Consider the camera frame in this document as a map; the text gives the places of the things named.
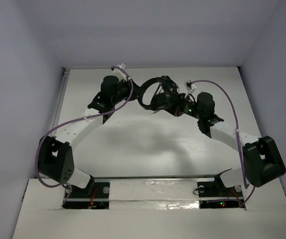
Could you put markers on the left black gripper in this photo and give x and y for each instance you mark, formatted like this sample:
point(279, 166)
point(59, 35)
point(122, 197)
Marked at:
point(132, 89)

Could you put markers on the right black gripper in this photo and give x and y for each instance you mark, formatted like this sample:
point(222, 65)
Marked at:
point(182, 100)

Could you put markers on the black headset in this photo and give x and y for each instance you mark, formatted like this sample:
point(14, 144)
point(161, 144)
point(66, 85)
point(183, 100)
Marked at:
point(165, 97)

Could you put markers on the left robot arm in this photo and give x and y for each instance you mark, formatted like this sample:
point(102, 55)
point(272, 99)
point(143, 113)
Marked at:
point(54, 156)

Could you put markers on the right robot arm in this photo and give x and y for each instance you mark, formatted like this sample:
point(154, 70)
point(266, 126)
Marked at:
point(260, 159)

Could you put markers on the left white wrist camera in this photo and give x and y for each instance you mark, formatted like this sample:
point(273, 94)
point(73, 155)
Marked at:
point(120, 72)

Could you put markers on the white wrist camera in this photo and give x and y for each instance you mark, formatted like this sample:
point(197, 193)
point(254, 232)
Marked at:
point(120, 72)
point(190, 87)

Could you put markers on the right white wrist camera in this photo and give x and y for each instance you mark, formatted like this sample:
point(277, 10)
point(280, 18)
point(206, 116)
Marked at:
point(190, 87)

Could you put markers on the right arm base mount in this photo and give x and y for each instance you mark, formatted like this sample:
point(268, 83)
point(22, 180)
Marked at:
point(212, 195)

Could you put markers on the metal rail with tape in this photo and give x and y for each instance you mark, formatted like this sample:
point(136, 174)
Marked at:
point(156, 193)

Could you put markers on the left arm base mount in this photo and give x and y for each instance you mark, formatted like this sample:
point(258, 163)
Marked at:
point(95, 197)

